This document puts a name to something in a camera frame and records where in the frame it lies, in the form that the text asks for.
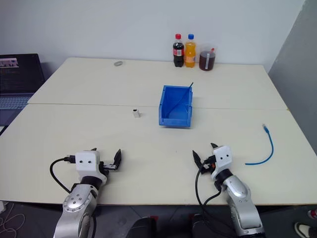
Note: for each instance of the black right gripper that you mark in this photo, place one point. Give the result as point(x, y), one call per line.
point(207, 168)

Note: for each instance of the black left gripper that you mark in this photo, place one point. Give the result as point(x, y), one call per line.
point(108, 166)

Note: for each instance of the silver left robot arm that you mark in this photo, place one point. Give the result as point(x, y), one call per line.
point(76, 200)

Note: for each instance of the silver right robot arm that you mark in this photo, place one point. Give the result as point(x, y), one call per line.
point(237, 196)

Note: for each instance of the small white adapter block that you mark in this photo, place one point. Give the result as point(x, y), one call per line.
point(136, 113)

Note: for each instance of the blue plastic storage bin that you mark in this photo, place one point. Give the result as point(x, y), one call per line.
point(175, 109)

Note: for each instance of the thin blue stick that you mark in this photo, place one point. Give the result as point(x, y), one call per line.
point(184, 95)

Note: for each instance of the dark rounded shape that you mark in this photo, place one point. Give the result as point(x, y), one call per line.
point(142, 228)
point(200, 226)

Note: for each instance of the clear cup with brown liquid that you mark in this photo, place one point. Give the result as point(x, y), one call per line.
point(207, 60)

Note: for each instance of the orange soda bottle, blue cap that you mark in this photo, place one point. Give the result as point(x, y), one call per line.
point(191, 54)

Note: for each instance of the cola bottle with red cap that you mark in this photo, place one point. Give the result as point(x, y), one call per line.
point(178, 53)

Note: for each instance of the dark open laptop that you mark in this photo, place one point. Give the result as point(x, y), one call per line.
point(17, 79)

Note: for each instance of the red shoe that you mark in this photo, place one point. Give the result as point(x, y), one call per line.
point(313, 214)

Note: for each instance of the black and white shoe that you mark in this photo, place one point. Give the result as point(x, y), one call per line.
point(305, 230)

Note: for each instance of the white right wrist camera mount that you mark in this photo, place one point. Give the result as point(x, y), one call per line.
point(223, 158)

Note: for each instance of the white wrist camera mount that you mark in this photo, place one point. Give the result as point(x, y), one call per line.
point(223, 158)
point(86, 161)

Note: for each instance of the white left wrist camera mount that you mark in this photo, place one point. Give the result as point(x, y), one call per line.
point(86, 161)

